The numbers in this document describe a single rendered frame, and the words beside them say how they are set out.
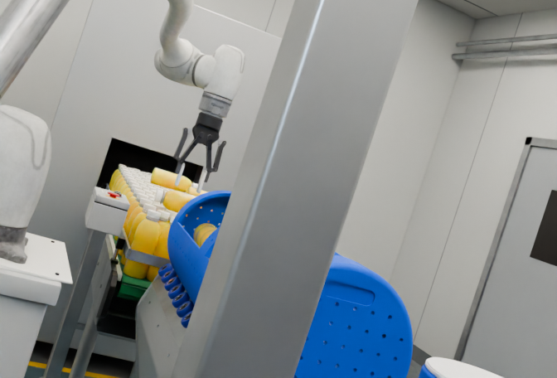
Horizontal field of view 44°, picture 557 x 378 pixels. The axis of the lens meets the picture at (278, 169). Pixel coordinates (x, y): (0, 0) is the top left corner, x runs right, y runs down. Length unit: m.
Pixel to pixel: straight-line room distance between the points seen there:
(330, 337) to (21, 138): 0.70
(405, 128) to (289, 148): 6.65
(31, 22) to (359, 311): 0.97
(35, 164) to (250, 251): 1.05
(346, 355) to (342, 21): 0.76
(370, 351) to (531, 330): 4.48
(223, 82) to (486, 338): 4.26
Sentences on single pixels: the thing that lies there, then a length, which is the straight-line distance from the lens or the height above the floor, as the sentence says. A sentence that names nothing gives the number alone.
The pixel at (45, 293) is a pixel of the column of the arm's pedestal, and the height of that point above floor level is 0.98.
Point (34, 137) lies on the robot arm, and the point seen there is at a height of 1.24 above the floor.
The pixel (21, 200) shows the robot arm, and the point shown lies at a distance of 1.42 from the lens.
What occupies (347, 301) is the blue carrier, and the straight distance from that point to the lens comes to 1.08.
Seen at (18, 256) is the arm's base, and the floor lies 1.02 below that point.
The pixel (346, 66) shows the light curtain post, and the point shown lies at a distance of 0.41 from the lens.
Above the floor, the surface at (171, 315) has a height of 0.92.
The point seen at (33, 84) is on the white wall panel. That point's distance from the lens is 6.05.
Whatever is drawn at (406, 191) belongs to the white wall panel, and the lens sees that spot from 7.13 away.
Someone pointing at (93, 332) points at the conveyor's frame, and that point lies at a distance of 2.39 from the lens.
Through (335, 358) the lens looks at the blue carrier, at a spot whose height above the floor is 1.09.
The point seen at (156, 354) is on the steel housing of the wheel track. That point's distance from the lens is 1.63.
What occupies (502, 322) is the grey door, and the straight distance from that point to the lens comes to 5.80.
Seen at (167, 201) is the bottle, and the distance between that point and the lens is 2.19.
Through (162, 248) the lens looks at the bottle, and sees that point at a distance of 2.05.
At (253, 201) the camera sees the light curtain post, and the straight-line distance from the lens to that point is 0.40.
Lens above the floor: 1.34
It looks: level
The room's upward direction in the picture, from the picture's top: 18 degrees clockwise
